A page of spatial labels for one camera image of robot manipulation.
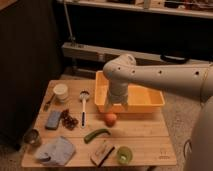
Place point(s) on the wooden table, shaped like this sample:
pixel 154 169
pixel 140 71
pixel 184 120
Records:
pixel 146 134

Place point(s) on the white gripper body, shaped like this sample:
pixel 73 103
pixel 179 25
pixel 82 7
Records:
pixel 117 92

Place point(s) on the orange fruit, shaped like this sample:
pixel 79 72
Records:
pixel 110 119

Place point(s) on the dark grape bunch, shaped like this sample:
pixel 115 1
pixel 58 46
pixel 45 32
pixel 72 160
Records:
pixel 68 121

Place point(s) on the green plastic cup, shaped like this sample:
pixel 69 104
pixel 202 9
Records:
pixel 124 155

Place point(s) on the grey shelf rail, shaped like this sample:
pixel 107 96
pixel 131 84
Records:
pixel 102 54

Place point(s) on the blue sponge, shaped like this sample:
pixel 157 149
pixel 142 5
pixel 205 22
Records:
pixel 53 120

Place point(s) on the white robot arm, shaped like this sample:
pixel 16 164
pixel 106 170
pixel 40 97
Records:
pixel 191 80

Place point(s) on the yellow plastic bin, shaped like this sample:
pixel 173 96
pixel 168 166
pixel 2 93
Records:
pixel 140 99

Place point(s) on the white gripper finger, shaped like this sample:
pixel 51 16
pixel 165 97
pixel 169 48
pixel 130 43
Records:
pixel 107 106
pixel 125 105

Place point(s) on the blue folded cloth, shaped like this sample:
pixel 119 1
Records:
pixel 56 152

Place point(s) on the green pepper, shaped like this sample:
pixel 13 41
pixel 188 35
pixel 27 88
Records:
pixel 89 137

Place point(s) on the metal cup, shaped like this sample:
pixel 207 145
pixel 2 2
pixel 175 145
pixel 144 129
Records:
pixel 33 138

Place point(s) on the white cup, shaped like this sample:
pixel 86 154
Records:
pixel 61 92

